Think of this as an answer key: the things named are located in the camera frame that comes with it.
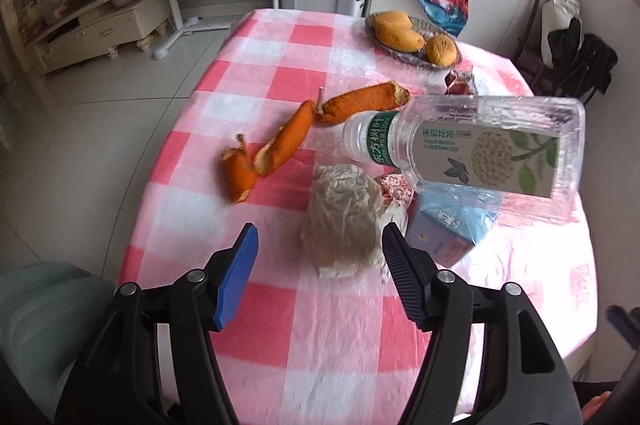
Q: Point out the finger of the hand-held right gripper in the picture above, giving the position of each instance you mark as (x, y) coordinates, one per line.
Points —
(622, 325)

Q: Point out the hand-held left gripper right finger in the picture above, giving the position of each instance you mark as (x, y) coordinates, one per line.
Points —
(405, 280)

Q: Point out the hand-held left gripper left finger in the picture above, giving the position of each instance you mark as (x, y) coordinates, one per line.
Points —
(235, 275)

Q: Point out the light blue carton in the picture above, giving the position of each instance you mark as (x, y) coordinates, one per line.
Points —
(450, 230)

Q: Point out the paper wrapper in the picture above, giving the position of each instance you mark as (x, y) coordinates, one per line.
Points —
(340, 225)

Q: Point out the red white patterned wrapper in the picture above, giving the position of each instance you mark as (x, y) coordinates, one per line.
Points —
(395, 190)

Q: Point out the small orange bread piece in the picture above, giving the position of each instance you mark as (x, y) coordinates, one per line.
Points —
(232, 175)

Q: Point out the long orange peel strip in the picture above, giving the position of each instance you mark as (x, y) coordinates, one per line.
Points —
(287, 135)

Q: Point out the clear plastic bottle green label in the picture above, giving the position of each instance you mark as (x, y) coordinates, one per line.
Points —
(475, 145)

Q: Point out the orange bread roll with stem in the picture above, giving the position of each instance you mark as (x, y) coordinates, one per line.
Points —
(365, 102)

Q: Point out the red snack bag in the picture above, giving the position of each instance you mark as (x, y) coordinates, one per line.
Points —
(457, 84)

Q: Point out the pink white checkered tablecloth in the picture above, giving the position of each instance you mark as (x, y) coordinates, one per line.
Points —
(310, 355)

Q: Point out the round yellow bun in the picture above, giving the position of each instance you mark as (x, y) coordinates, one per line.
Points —
(441, 50)

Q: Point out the large yellow bread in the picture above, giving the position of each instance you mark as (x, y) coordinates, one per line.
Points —
(397, 30)

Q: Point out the glass fruit tray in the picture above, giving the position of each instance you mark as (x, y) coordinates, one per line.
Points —
(420, 26)

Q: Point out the black folding chair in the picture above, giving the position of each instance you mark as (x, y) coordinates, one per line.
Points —
(585, 60)

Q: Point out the cream TV stand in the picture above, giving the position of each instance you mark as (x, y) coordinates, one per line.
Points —
(100, 30)

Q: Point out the dark wooden chair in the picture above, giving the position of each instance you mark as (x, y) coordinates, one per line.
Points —
(537, 5)

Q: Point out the white sack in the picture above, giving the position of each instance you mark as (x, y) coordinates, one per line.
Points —
(560, 12)

